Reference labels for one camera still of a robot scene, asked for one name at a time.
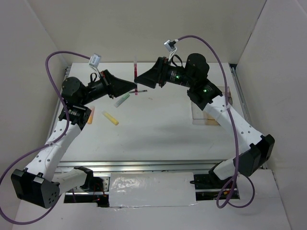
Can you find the clear compartment organizer box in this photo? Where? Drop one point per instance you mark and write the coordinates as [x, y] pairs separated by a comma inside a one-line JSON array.
[[208, 115]]

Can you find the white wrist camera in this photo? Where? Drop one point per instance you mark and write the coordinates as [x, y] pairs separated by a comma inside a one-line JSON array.
[[94, 60], [170, 45]]

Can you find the green translucent highlighter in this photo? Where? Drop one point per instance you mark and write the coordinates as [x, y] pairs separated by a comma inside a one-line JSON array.
[[121, 100]]

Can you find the left side aluminium rail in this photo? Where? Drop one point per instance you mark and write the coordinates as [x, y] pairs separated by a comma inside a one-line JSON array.
[[66, 75]]

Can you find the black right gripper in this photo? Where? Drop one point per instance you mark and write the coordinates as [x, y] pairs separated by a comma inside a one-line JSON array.
[[157, 74]]

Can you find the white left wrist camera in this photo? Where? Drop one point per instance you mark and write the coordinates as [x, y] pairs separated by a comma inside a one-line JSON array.
[[94, 60]]

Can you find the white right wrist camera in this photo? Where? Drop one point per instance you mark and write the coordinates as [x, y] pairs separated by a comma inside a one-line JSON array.
[[170, 45]]

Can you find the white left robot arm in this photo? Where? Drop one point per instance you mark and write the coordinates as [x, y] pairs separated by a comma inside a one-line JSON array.
[[36, 183]]

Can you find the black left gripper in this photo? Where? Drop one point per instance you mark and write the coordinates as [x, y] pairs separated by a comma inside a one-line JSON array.
[[113, 86]]

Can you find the orange pink highlighter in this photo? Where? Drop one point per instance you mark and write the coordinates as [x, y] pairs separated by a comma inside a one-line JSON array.
[[90, 119]]

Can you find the aluminium table edge rail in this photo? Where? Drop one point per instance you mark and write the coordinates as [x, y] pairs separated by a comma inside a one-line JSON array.
[[138, 166]]

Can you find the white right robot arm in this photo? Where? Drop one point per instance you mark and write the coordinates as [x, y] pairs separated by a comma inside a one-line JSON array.
[[253, 148]]

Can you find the white taped front panel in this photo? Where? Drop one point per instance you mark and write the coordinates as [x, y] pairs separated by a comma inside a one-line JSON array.
[[165, 189]]

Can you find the yellow translucent highlighter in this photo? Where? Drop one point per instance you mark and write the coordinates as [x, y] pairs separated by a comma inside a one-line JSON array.
[[110, 118]]

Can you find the red gel pen refill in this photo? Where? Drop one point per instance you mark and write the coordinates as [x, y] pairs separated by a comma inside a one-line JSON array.
[[135, 75]]

